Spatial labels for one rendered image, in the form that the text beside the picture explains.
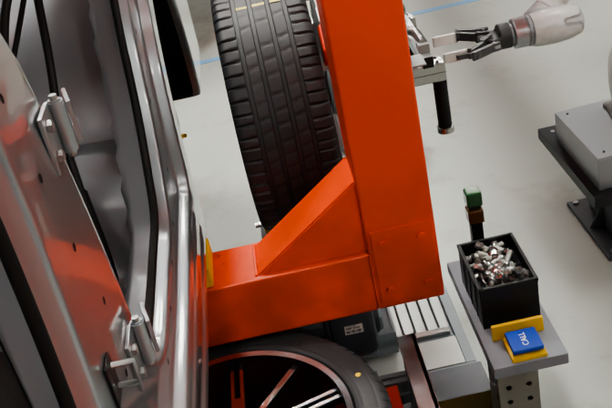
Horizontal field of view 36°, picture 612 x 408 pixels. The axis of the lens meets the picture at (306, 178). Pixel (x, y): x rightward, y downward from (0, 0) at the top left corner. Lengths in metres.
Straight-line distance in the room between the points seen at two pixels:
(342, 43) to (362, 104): 0.14
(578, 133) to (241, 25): 1.27
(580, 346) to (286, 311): 1.02
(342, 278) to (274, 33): 0.60
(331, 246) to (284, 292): 0.16
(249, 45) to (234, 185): 1.78
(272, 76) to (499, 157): 1.77
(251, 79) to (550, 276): 1.36
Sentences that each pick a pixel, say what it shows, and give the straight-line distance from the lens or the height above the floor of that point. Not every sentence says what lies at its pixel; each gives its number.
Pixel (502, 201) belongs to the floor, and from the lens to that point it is 3.53.
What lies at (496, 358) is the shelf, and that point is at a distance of 2.17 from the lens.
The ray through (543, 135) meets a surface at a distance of 3.33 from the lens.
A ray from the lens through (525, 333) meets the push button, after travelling 2.18.
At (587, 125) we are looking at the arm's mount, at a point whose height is 0.41.
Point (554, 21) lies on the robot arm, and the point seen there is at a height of 0.86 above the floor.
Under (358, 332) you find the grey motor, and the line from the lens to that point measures 2.51.
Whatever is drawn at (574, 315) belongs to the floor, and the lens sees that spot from 2.99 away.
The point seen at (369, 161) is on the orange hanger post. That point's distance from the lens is 2.02.
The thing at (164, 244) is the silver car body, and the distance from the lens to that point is 1.82.
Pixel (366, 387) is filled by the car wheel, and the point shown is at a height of 0.50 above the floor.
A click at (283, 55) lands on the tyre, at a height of 1.08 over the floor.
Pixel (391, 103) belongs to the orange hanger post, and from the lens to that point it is 1.97.
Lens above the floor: 1.89
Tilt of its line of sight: 29 degrees down
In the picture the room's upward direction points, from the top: 12 degrees counter-clockwise
